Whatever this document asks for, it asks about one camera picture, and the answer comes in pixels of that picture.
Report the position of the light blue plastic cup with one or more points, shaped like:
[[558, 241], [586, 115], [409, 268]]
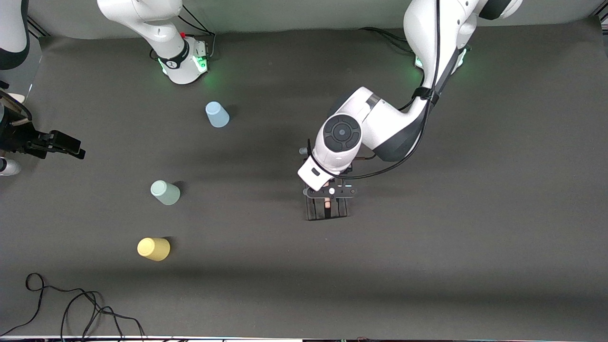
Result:
[[217, 116]]

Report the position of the yellow plastic cup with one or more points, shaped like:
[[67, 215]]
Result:
[[153, 249]]

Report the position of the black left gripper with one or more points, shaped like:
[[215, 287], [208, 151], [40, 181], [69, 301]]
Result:
[[327, 209]]

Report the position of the black frame rail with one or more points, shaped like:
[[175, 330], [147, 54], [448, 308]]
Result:
[[40, 31], [603, 19]]

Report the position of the pale green plastic cup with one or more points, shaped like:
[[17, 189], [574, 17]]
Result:
[[165, 193]]

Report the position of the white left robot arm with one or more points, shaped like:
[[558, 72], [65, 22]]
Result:
[[380, 123]]

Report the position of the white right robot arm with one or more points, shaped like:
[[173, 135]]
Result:
[[166, 28]]

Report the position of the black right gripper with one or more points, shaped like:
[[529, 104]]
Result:
[[14, 137]]

